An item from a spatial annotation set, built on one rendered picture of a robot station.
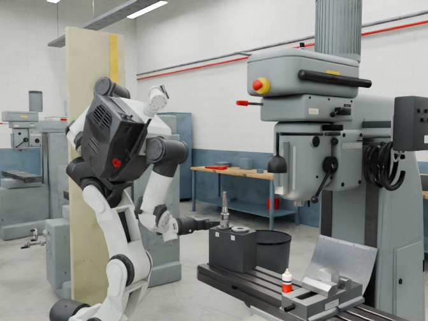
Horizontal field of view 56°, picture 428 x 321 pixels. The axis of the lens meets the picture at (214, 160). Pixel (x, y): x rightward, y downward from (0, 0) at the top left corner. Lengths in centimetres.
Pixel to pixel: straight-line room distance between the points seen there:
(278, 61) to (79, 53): 181
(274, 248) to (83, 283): 158
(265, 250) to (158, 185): 216
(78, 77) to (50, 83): 763
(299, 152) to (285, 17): 607
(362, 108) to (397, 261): 72
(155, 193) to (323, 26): 101
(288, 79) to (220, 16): 744
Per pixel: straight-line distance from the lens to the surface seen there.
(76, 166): 190
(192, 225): 194
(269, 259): 364
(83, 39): 306
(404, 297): 220
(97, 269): 319
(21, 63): 1050
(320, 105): 162
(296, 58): 151
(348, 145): 178
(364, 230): 202
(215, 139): 867
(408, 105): 170
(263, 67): 156
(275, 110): 163
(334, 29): 187
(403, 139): 170
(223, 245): 206
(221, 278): 200
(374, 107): 197
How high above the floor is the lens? 159
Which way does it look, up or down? 4 degrees down
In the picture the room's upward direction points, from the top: straight up
